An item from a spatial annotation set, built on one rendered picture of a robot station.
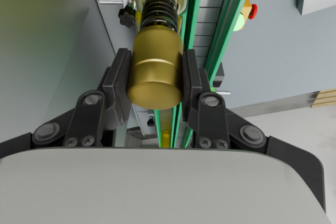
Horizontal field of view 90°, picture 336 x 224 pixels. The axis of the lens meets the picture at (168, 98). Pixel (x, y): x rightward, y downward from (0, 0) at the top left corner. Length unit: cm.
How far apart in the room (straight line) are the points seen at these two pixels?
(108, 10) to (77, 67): 17
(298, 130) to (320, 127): 27
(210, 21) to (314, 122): 303
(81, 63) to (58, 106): 10
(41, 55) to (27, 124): 7
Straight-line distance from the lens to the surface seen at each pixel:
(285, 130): 328
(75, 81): 33
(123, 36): 49
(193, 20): 34
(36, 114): 21
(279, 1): 65
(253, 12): 57
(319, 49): 89
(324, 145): 328
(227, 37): 38
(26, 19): 21
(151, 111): 67
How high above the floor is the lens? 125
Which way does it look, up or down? 30 degrees down
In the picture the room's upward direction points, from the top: 179 degrees counter-clockwise
